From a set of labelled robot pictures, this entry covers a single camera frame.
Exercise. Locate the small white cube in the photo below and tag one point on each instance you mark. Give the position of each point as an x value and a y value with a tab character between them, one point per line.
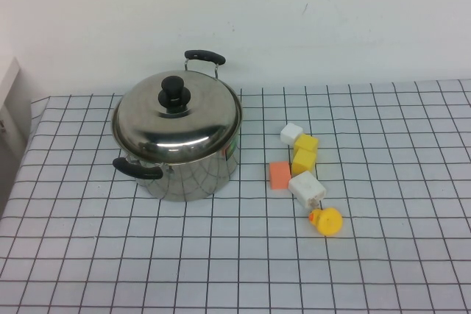
290	132

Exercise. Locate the yellow rubber duck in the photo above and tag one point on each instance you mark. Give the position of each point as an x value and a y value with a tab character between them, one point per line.
328	222

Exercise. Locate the white furniture panel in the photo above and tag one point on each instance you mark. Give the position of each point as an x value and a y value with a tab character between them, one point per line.
11	86

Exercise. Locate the steel lid black knob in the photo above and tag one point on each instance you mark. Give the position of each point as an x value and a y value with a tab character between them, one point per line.
165	134

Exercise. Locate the white black checkered tablecloth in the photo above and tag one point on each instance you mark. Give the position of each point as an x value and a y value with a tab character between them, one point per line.
235	255

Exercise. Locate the yellow cube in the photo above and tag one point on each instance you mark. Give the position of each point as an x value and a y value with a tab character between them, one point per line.
307	143
303	161

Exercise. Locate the orange block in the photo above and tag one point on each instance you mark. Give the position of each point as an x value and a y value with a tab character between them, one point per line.
280	176

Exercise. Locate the white power adapter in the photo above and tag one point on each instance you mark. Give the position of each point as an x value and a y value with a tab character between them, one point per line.
305	186

